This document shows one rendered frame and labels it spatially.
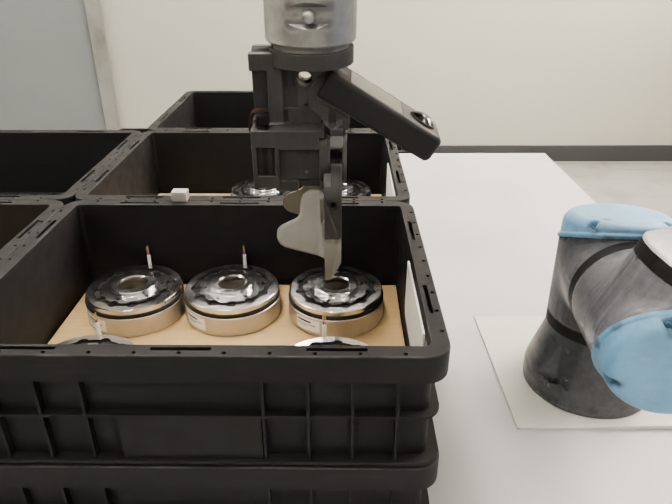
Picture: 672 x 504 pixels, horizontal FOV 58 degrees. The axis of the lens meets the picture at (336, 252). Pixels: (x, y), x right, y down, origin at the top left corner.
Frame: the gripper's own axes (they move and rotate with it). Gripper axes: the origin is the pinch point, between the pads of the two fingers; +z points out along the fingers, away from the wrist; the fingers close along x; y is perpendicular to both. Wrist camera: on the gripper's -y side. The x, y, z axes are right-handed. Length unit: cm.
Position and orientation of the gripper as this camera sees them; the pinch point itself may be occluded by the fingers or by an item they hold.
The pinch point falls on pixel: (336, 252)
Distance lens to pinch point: 60.2
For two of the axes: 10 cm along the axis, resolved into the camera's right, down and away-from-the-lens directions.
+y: -10.0, 0.0, 0.0
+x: 0.0, 5.2, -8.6
